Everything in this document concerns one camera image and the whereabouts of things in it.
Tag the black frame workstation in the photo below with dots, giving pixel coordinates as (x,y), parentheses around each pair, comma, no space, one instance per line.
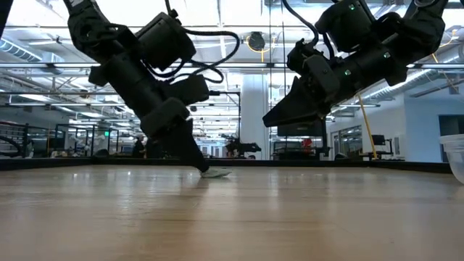
(87,141)

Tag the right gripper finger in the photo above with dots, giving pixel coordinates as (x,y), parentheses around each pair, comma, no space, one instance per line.
(297,120)
(297,105)

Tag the black table frame rail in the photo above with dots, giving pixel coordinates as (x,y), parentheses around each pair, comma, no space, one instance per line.
(290,163)

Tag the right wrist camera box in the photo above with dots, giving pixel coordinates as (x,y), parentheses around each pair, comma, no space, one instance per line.
(344,25)

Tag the black background robot arm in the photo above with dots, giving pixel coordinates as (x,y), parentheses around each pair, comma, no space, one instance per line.
(241,146)

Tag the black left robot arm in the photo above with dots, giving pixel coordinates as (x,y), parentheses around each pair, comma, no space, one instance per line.
(94,32)

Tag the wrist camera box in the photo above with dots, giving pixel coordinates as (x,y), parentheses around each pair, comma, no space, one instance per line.
(165,40)
(344,25)

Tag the white wall panel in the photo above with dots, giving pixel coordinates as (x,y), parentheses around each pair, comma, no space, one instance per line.
(397,145)

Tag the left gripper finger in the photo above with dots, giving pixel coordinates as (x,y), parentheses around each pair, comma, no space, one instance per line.
(170,150)
(188,145)

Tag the clear plastic cup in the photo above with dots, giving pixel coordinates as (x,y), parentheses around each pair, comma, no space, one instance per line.
(455,159)

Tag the person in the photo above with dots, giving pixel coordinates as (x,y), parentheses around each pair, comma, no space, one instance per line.
(138,148)

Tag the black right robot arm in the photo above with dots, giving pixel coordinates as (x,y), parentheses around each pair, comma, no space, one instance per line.
(417,32)

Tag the white building column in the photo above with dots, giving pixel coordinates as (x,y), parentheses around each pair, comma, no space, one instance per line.
(253,119)

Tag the black monitor on cart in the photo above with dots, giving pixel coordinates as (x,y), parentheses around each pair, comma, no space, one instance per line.
(299,129)

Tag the silver ceiling duct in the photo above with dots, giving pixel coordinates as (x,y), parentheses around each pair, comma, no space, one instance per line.
(398,85)
(18,50)

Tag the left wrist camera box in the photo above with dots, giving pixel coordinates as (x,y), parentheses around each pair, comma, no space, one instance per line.
(165,40)

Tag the small monitor on stand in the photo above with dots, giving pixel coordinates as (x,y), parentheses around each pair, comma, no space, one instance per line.
(378,140)

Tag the black rolling cart stand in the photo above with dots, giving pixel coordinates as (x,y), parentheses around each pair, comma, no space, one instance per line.
(325,145)

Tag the white sweetener packet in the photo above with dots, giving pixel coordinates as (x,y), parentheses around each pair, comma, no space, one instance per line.
(219,173)

